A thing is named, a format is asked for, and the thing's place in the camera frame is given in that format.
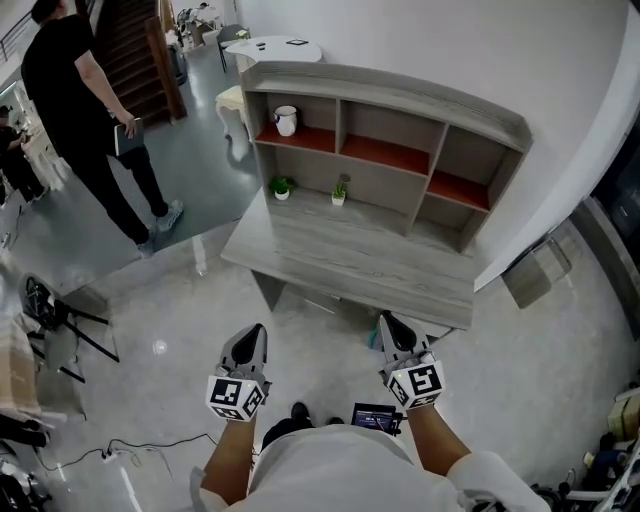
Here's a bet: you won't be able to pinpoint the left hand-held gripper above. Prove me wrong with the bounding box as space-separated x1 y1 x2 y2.
205 323 274 422

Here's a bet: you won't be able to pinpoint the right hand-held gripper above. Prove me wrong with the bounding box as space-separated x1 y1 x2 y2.
378 309 446 411

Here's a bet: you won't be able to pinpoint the grey wooden desk with shelves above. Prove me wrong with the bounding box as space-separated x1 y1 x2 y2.
239 60 534 254

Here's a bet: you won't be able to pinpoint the white ceramic mug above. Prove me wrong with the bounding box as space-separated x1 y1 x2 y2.
273 104 300 138

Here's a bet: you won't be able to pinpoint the person's right forearm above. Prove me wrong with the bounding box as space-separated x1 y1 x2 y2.
405 402 474 477

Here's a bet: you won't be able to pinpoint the person's left forearm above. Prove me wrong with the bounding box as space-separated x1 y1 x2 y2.
199 417 259 507

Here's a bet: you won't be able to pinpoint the black screen device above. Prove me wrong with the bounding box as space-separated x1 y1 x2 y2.
352 402 404 436

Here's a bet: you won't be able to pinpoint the person's black trousers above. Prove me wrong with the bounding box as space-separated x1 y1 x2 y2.
262 417 317 452

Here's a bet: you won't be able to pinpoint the person's white shirt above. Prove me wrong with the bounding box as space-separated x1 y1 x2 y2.
189 424 551 512

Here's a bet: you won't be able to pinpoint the small spiky potted plant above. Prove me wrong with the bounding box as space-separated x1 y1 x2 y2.
331 173 352 208

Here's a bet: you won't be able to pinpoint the small round-leaf potted plant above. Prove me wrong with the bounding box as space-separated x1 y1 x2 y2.
268 175 297 202

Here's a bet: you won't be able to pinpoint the black folding chair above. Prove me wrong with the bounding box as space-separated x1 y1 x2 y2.
19 272 121 385

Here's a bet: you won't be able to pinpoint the beige cardboard boxes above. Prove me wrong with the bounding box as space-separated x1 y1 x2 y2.
0 314 44 417

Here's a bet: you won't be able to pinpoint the grey notebook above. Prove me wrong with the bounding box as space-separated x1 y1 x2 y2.
113 117 147 158

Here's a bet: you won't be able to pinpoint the white stool with cream cushion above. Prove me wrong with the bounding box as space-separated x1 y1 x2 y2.
214 84 247 137

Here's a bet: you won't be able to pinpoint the black trash bin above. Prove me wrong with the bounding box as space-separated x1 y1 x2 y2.
169 44 189 84

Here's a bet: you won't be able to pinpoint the white round table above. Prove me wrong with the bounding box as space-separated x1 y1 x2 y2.
223 34 326 67

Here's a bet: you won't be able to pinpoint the dark wooden staircase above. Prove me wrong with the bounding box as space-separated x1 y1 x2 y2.
74 0 189 127

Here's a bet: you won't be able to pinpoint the grey chair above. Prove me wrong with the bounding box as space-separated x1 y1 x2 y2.
217 23 252 72

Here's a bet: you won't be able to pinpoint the black metal railing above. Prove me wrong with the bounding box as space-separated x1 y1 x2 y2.
0 9 32 67

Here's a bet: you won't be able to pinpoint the black floor cable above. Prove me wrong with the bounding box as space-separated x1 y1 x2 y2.
37 432 219 482

